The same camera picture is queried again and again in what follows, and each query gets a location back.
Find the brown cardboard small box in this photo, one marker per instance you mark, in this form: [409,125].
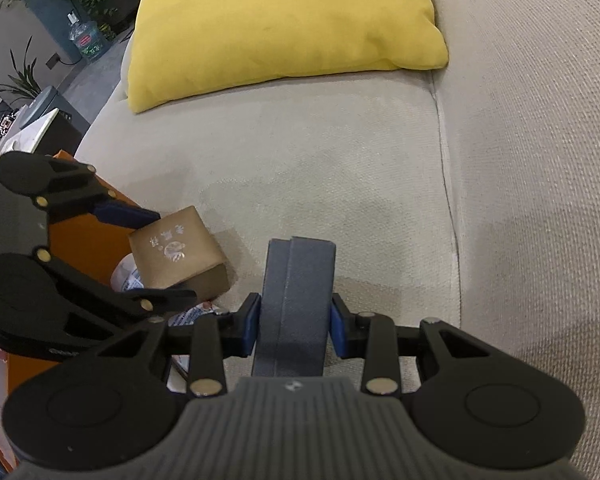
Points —
[179,251]

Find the beige fabric sofa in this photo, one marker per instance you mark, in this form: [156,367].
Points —
[470,194]

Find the yellow pillow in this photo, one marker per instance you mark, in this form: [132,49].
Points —
[184,48]

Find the water bottle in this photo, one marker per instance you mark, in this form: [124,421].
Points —
[87,38]

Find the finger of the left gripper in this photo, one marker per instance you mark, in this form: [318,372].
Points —
[51,311]
[65,189]

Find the orange storage box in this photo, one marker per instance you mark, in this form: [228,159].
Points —
[92,247]

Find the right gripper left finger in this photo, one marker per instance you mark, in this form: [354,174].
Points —
[121,399]

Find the white marble side table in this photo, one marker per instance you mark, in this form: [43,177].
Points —
[47,126]

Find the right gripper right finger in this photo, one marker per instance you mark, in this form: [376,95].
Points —
[475,402]

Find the dark grey box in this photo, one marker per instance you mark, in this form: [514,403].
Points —
[295,308]

